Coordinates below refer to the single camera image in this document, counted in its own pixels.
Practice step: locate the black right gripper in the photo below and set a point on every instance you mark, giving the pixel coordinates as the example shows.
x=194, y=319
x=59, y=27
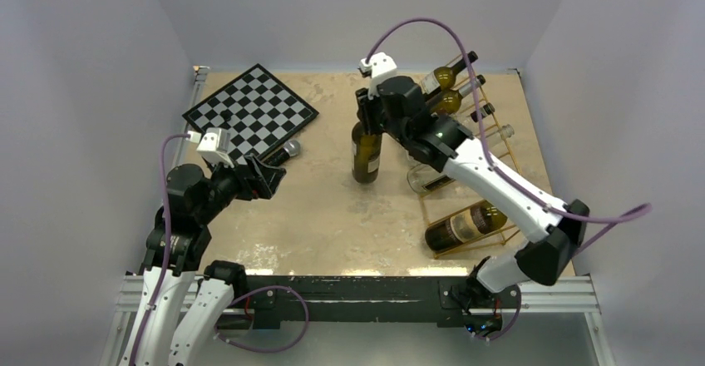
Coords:
x=365, y=111

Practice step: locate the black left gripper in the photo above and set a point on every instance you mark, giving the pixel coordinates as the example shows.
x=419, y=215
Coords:
x=262, y=184

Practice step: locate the tall dark green bottle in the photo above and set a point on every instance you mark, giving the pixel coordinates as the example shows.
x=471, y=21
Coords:
x=366, y=151

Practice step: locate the green wine bottle dark label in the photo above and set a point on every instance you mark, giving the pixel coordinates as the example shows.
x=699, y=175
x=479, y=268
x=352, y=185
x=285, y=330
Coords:
x=449, y=101

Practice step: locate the clear glass bottle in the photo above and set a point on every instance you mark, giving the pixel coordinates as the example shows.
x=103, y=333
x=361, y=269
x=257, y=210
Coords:
x=423, y=179

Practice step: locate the clear square liquor bottle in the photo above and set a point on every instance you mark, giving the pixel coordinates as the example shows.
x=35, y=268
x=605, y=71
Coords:
x=484, y=111

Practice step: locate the green bottle silver neck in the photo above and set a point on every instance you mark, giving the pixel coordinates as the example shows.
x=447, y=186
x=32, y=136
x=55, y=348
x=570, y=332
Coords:
x=471, y=223

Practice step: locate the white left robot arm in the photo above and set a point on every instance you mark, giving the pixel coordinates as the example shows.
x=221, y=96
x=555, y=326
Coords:
x=163, y=333

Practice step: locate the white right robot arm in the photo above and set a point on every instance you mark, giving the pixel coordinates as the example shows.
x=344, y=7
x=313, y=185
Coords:
x=554, y=229

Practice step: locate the black silver microphone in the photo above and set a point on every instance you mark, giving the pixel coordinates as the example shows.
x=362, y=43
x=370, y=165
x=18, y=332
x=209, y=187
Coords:
x=288, y=150

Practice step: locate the black white chessboard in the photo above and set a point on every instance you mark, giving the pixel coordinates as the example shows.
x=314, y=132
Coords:
x=265, y=113

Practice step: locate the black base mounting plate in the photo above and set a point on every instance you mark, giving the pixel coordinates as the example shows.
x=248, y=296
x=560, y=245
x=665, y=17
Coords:
x=440, y=300

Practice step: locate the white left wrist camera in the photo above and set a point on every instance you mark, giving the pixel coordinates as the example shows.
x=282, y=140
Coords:
x=212, y=146

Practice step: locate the gold wire wine rack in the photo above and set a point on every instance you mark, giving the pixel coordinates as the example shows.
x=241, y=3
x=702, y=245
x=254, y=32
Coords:
x=496, y=238

